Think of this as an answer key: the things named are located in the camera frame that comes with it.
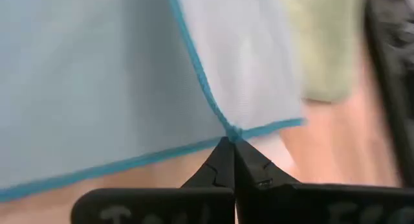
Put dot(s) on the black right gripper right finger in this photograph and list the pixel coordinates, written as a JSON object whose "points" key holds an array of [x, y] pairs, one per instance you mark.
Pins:
{"points": [[291, 204]]}

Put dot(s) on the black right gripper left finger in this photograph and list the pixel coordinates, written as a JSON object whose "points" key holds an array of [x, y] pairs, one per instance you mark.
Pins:
{"points": [[194, 206]]}

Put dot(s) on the light blue microfiber towel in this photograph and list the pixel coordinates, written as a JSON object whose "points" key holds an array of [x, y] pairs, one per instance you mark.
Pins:
{"points": [[97, 88]]}

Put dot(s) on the pale green microfiber towel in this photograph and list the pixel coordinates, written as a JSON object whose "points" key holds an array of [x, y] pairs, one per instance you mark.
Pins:
{"points": [[326, 49]]}

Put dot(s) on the black aluminium table frame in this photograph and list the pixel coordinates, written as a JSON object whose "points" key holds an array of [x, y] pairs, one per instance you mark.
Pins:
{"points": [[394, 94]]}

